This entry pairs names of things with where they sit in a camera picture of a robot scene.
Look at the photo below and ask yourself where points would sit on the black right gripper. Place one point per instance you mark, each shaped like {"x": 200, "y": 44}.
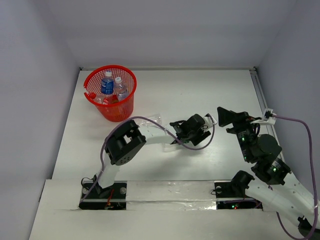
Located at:
{"x": 225, "y": 116}

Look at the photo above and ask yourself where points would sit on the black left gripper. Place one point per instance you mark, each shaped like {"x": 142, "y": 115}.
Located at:
{"x": 181, "y": 128}

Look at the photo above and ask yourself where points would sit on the purple label small bottle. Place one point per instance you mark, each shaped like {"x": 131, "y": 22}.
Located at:
{"x": 120, "y": 88}

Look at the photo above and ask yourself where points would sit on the red cap clear bottle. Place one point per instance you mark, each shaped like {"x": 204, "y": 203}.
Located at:
{"x": 104, "y": 99}

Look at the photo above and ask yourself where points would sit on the blue label clear bottle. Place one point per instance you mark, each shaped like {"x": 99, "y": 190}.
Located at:
{"x": 107, "y": 83}

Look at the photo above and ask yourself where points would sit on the green label clear bottle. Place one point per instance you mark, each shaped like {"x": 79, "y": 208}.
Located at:
{"x": 167, "y": 148}

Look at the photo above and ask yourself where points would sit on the orange juice bottle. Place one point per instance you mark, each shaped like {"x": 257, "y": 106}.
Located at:
{"x": 114, "y": 99}

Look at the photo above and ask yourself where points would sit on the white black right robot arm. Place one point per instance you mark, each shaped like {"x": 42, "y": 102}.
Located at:
{"x": 271, "y": 181}

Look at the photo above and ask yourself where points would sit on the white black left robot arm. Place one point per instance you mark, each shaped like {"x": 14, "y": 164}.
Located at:
{"x": 127, "y": 139}

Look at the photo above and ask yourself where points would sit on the clear unlabelled plastic bottle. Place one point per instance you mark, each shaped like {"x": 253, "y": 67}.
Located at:
{"x": 155, "y": 118}

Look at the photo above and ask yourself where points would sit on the silver foil tape strip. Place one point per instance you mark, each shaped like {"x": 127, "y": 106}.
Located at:
{"x": 170, "y": 196}

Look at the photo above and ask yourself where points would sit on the red mesh plastic basket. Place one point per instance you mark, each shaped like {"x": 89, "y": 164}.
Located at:
{"x": 122, "y": 110}

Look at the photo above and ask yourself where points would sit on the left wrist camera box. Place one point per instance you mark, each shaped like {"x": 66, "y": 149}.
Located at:
{"x": 210, "y": 120}

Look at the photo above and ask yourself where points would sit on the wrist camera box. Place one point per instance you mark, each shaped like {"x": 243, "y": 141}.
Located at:
{"x": 210, "y": 120}
{"x": 268, "y": 118}

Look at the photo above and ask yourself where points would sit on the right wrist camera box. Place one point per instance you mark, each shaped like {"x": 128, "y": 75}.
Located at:
{"x": 268, "y": 118}

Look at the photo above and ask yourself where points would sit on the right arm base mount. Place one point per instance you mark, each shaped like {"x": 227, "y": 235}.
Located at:
{"x": 231, "y": 194}

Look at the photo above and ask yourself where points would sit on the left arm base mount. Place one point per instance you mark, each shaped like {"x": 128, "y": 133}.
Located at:
{"x": 111, "y": 198}

